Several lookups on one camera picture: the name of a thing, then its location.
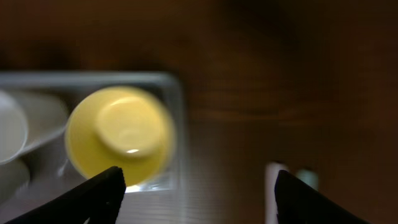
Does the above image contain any grey plastic cup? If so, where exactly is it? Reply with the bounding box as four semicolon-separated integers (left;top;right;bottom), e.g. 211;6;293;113
1;159;30;205

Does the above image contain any cream plastic cup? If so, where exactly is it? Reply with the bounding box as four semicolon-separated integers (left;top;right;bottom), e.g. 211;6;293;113
1;90;69;164

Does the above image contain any white plastic fork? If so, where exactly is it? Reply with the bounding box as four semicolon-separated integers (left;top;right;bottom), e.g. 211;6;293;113
264;161;287;224

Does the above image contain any clear plastic container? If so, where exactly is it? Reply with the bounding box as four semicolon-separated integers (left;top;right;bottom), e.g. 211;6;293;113
1;72;184;223

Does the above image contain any yellow plastic bowl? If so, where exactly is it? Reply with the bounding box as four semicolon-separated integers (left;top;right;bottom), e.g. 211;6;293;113
65;86;176;187

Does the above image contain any mint green plastic spoon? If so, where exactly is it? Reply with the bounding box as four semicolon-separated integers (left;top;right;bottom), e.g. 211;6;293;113
296;169;318;191

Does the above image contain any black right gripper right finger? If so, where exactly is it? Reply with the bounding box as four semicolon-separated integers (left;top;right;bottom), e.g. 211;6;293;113
274;170;368;224

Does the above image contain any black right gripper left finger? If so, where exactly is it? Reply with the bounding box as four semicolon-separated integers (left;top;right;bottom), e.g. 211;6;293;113
6;166;126;224

